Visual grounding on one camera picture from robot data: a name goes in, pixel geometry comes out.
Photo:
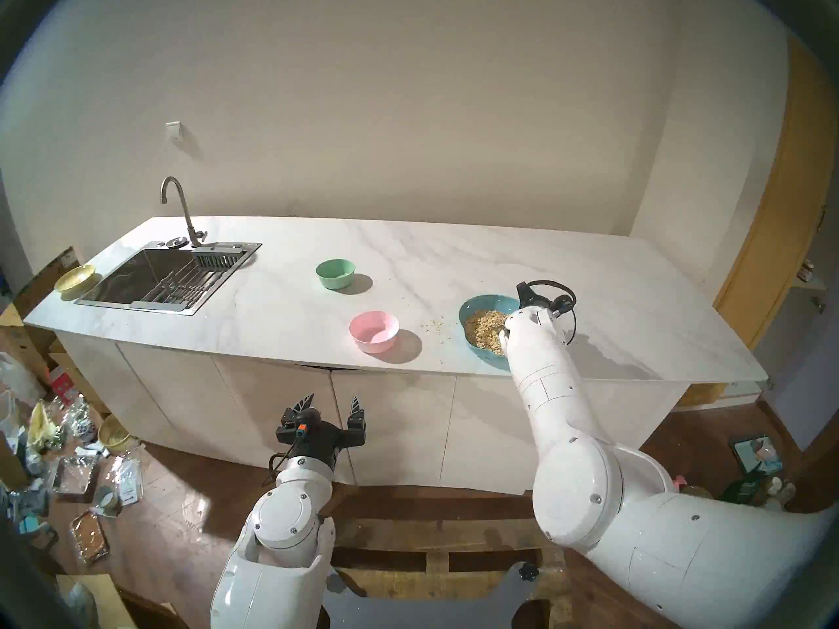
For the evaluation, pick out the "wooden door frame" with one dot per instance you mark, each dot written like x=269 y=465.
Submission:
x=780 y=241

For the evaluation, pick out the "red box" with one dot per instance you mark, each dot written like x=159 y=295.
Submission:
x=62 y=385

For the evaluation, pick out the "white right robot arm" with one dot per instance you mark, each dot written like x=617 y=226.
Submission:
x=557 y=405

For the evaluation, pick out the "brown cardboard box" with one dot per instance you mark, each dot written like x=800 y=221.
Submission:
x=39 y=287

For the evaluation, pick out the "scattered oat flakes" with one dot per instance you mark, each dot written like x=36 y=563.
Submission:
x=434 y=324

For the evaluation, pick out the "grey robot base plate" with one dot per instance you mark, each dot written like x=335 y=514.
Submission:
x=367 y=614

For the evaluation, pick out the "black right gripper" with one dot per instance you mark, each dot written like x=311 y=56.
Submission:
x=527 y=297

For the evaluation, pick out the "white plastic bag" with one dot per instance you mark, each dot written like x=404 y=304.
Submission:
x=19 y=379

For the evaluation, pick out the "white counter cabinet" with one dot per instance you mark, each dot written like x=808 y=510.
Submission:
x=406 y=431

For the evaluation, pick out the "tray with brown food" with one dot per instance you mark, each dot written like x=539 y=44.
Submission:
x=90 y=536

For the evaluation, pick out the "yellow snack bag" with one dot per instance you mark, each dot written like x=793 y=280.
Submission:
x=40 y=428

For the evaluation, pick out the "cream ceramic figure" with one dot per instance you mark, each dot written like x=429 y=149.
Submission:
x=780 y=493

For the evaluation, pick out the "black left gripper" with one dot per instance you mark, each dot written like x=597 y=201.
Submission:
x=318 y=438

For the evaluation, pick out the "blue flower-shaped bowl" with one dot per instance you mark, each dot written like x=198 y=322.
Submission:
x=485 y=302

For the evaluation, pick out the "clear labelled packet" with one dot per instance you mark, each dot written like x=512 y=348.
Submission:
x=128 y=480

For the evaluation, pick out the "yellow shallow dish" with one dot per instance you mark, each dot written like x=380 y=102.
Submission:
x=75 y=280

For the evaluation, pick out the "green plastic bowl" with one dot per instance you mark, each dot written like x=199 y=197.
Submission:
x=335 y=275

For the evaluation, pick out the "small jar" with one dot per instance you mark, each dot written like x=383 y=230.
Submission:
x=809 y=270

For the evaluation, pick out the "curved metal faucet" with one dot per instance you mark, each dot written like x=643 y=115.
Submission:
x=189 y=218

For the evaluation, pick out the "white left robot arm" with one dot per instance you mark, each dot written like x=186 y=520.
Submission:
x=288 y=523

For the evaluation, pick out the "pink plastic bowl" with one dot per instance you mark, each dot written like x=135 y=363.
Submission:
x=373 y=333

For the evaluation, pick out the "wicker basket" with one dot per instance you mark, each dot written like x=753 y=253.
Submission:
x=116 y=432

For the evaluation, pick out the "tan cardboard sheet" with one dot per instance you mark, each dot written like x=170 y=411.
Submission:
x=98 y=598

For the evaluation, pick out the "white wall shelf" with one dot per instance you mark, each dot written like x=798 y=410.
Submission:
x=811 y=287

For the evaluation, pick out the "clear plastic tray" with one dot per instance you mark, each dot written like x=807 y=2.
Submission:
x=77 y=475

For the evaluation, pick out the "oat cereal pile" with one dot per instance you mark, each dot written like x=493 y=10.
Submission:
x=485 y=329

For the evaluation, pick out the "stainless steel sink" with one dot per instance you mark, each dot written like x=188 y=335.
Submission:
x=137 y=277

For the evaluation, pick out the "white wall socket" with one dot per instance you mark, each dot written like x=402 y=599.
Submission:
x=174 y=130

